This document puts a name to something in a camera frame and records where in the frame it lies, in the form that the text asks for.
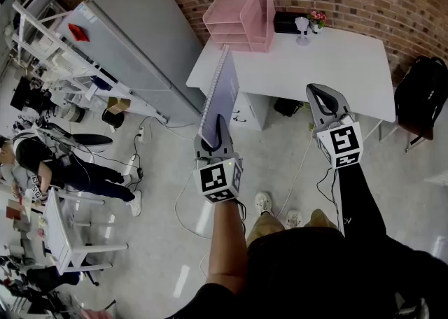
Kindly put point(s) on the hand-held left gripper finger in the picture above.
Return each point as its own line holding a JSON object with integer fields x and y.
{"x": 225, "y": 139}
{"x": 200, "y": 148}

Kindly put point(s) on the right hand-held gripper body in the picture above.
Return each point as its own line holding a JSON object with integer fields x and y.
{"x": 344, "y": 142}

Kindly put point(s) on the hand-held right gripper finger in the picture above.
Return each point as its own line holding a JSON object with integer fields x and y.
{"x": 340, "y": 104}
{"x": 314, "y": 107}

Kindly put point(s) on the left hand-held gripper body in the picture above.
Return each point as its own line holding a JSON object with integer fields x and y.
{"x": 217, "y": 177}

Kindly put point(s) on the purple spiral notebook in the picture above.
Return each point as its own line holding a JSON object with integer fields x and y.
{"x": 224, "y": 93}

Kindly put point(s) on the pink mesh desk organizer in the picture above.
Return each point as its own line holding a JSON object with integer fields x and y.
{"x": 257, "y": 13}

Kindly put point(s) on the person's right forearm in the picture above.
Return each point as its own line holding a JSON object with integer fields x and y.
{"x": 357, "y": 198}

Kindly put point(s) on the person's left forearm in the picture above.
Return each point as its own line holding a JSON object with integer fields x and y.
{"x": 224, "y": 247}

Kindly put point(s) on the black bag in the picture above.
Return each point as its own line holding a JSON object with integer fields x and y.
{"x": 287, "y": 107}

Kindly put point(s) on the white drawer cabinet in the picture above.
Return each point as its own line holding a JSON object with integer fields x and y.
{"x": 257, "y": 111}

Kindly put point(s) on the white power strip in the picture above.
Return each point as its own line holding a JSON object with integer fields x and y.
{"x": 141, "y": 134}

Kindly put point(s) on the person's left leg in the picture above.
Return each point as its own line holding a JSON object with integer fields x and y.
{"x": 264, "y": 228}

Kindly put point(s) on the person's leg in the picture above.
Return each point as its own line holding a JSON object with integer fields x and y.
{"x": 264, "y": 228}
{"x": 320, "y": 219}

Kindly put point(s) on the person's right leg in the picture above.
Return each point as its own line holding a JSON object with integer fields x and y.
{"x": 320, "y": 219}

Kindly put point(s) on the person's right white shoe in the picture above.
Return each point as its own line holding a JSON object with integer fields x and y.
{"x": 293, "y": 219}

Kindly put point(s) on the black box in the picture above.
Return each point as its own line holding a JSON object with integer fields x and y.
{"x": 285, "y": 23}

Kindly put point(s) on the black round bin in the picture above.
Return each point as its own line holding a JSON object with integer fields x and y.
{"x": 113, "y": 120}

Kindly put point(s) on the cardboard box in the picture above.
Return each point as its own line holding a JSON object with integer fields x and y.
{"x": 118, "y": 105}

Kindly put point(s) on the black oval chair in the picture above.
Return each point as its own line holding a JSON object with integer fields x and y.
{"x": 92, "y": 140}

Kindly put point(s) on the grey partition panel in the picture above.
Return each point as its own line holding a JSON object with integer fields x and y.
{"x": 140, "y": 30}

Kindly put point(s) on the person's black shirt torso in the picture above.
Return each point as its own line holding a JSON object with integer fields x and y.
{"x": 315, "y": 275}

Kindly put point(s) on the white side table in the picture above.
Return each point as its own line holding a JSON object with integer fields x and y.
{"x": 56, "y": 230}

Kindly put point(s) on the red paper item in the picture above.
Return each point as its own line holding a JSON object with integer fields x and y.
{"x": 78, "y": 32}

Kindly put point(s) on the black monitor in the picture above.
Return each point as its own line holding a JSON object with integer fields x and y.
{"x": 21, "y": 95}

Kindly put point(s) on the black swivel chair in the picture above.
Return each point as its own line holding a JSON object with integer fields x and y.
{"x": 52, "y": 277}

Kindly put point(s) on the white metal shelf frame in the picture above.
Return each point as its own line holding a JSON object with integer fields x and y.
{"x": 59, "y": 50}

